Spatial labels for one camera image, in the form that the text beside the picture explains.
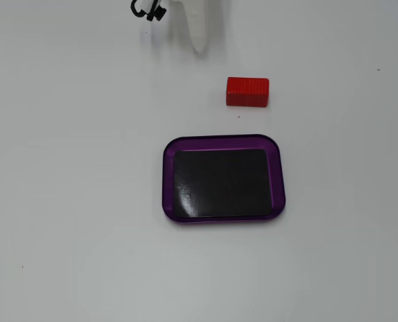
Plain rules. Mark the purple metal tray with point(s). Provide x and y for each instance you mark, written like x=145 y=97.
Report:
x=168 y=177

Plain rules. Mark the red rectangular cube block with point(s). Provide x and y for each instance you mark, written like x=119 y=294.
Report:
x=247 y=92

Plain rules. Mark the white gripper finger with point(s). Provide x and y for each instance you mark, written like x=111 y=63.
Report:
x=197 y=23

